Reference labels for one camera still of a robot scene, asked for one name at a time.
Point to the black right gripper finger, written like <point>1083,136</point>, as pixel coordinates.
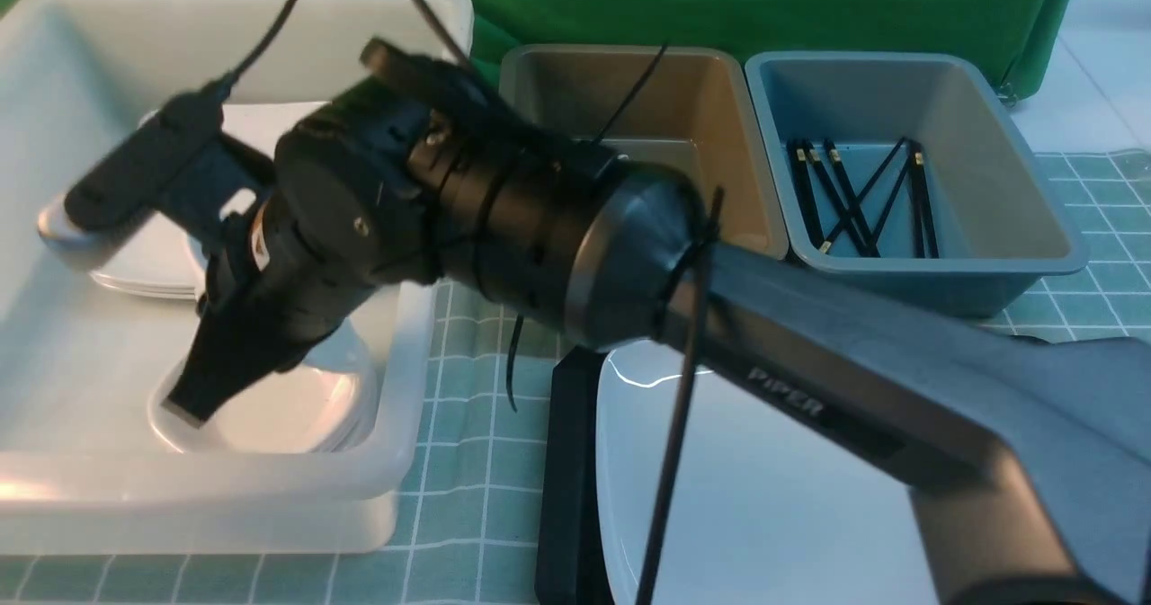
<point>210,179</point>
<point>234,346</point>

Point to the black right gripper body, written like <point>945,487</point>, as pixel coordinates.
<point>345,218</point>

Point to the large white rice plate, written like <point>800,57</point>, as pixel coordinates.
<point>764,511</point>

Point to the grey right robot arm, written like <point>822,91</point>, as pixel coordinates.
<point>1027,463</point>

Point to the top white square plate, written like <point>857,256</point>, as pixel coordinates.
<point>161,258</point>

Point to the stacked white bowls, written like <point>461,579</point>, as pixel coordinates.
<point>312,409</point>

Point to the large white plastic tub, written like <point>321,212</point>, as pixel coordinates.
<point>91,464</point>

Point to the brown plastic bin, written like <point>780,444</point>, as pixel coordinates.
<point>688,108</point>

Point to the black serving tray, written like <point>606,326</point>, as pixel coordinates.
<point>570,566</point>

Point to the black chopsticks in bin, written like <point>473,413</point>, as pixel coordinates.
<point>830,205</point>

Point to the blue-grey plastic bin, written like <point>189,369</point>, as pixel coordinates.
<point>1000,227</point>

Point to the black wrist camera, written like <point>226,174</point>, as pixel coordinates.
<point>131,179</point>

